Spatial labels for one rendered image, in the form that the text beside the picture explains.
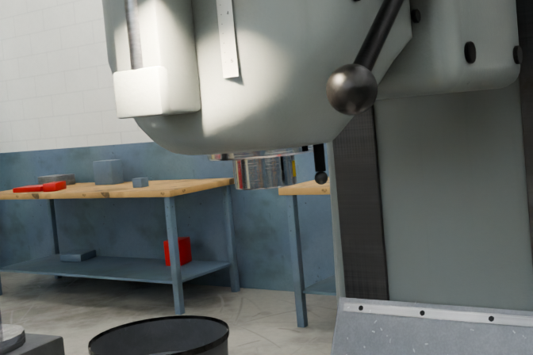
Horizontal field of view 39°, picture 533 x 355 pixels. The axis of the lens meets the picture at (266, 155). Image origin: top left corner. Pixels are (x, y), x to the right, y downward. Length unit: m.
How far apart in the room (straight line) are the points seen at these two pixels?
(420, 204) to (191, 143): 0.47
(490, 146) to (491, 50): 0.22
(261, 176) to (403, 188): 0.40
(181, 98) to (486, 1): 0.32
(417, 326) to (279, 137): 0.49
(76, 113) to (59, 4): 1.00
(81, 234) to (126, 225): 0.60
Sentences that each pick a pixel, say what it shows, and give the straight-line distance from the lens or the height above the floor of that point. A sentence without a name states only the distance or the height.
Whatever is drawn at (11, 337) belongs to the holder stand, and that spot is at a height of 1.13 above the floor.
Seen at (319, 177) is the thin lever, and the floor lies 1.29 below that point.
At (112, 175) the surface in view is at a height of 0.96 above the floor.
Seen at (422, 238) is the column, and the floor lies 1.17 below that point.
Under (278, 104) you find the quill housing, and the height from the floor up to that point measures 1.34.
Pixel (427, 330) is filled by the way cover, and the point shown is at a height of 1.06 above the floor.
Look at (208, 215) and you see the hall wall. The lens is 6.12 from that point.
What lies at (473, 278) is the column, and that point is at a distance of 0.92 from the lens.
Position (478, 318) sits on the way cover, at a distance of 0.92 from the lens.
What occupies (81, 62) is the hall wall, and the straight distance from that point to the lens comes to 7.02.
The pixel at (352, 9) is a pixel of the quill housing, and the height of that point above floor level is 1.40.
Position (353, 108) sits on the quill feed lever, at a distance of 0.43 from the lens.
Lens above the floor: 1.33
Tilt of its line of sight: 3 degrees down
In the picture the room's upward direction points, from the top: 5 degrees counter-clockwise
